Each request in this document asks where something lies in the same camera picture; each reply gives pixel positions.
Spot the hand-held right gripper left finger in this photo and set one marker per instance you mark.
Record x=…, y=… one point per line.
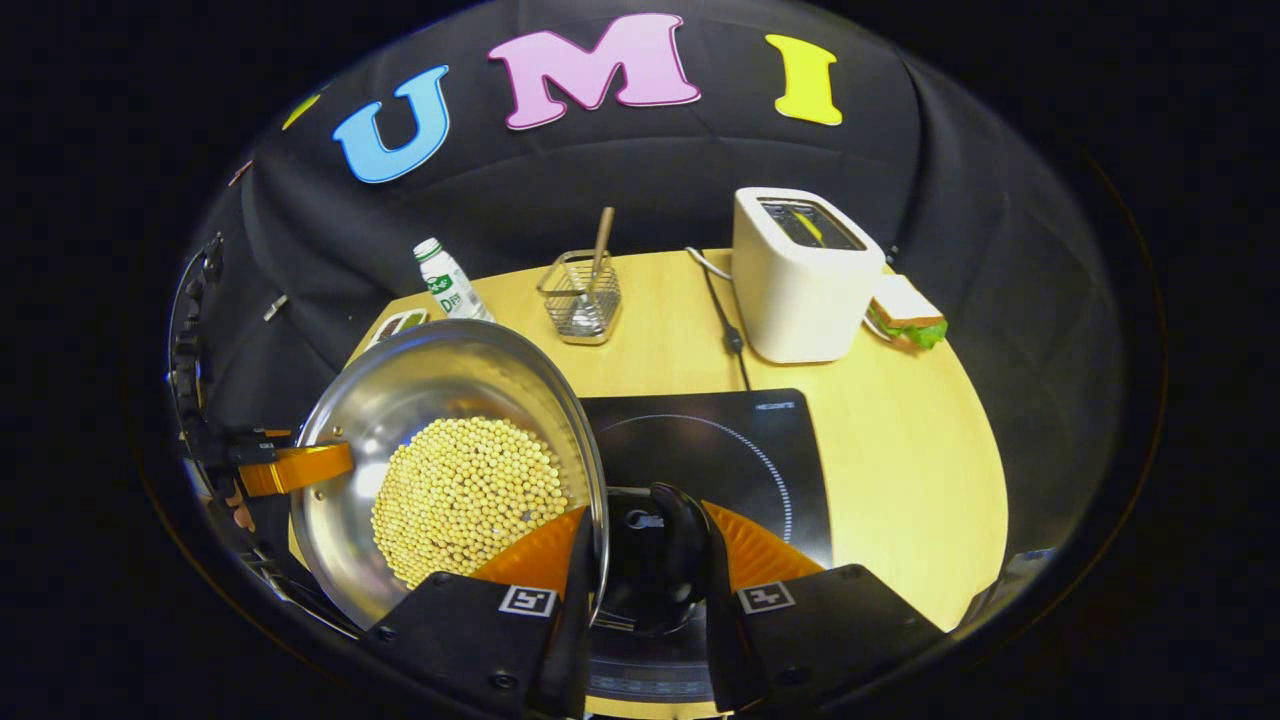
x=470, y=630

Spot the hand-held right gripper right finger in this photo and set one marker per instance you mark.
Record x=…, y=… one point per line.
x=830, y=625

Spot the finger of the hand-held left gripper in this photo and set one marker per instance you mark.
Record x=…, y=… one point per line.
x=295, y=468

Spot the pile of yellow soybeans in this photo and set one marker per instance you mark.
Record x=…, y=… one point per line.
x=465, y=500

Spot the stainless steel pot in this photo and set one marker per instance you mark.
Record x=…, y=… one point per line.
x=450, y=375

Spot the black induction cooktop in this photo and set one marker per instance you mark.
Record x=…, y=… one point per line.
x=720, y=450

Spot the white clip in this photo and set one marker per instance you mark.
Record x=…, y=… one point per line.
x=275, y=307

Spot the white divided sauce dish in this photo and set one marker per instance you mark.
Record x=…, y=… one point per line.
x=398, y=325

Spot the white and blue object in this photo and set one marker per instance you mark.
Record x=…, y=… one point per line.
x=1025, y=572

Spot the white bottle green label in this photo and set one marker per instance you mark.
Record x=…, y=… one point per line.
x=452, y=285

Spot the toy sandwich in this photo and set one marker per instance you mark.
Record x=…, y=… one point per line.
x=908, y=312

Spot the white toaster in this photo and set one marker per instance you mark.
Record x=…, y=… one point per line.
x=800, y=290

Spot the wooden stick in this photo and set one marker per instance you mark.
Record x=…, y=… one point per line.
x=602, y=245

